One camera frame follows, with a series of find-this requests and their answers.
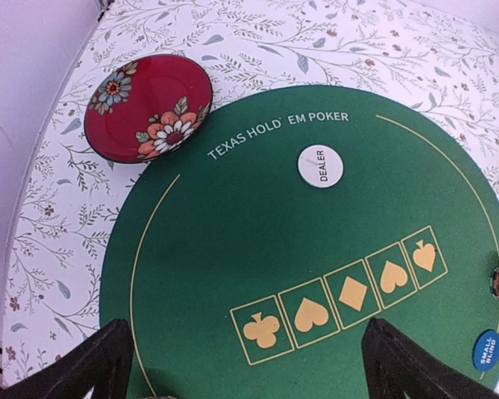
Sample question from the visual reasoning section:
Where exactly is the white dealer button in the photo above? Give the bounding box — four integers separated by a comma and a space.
297, 145, 344, 189

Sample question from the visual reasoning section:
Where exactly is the round green poker mat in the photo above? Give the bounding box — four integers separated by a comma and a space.
100, 86, 499, 398

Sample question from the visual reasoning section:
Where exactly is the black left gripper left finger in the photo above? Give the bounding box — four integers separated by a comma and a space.
0, 319, 134, 399

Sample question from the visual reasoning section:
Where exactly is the blue small blind button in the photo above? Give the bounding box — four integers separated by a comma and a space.
472, 329, 499, 372

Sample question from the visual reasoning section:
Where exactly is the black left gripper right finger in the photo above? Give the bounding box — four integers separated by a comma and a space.
361, 318, 499, 398

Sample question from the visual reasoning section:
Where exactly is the red floral round tin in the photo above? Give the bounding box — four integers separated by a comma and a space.
84, 54, 213, 164

